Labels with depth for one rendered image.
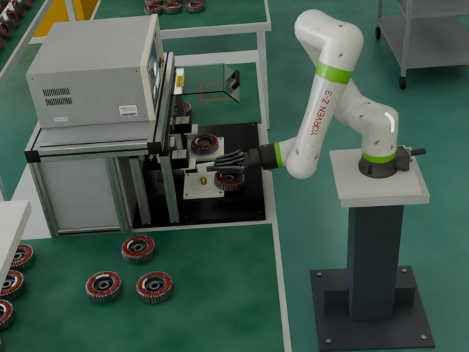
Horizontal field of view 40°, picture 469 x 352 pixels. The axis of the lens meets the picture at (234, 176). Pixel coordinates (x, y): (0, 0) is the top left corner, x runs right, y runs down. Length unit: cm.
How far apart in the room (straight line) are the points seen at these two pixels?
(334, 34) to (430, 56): 269
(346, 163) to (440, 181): 134
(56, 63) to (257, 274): 95
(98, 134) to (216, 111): 89
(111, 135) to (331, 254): 149
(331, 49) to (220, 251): 75
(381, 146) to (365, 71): 256
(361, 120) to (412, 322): 100
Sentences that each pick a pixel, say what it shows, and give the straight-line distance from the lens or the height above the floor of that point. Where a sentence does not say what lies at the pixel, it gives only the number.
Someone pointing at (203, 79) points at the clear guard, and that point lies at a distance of 251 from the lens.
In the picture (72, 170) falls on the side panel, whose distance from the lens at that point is 217.
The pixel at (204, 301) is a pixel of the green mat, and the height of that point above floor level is 75.
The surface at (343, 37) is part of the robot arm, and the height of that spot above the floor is 136.
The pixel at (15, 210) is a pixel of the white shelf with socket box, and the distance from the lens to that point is 174.
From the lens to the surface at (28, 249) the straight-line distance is 228.
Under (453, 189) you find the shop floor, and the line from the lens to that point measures 372.
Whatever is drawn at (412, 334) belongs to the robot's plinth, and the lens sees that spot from 289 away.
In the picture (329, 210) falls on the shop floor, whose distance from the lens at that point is 349.
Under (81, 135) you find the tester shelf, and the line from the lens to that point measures 216.
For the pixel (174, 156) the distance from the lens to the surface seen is 232.
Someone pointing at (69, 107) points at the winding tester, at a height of 119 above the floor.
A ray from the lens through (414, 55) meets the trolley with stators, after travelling 472.
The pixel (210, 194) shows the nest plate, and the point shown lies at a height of 78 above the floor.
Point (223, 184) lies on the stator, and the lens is 234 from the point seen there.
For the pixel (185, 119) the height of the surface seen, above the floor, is 92.
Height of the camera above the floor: 219
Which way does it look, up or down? 36 degrees down
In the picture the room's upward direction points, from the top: 5 degrees counter-clockwise
